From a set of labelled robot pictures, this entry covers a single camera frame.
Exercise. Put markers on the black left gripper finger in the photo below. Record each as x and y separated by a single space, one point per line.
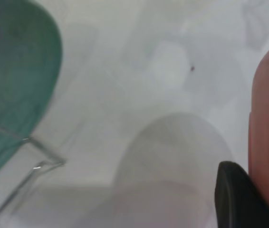
236 202

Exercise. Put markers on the green round plate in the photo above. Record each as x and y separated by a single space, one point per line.
15 71

